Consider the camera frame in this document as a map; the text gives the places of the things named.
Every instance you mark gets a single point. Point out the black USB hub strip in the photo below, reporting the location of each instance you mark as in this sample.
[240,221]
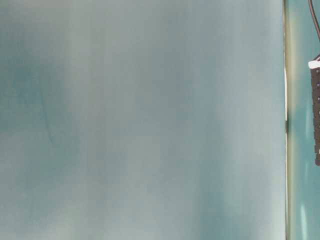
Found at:
[314,67]

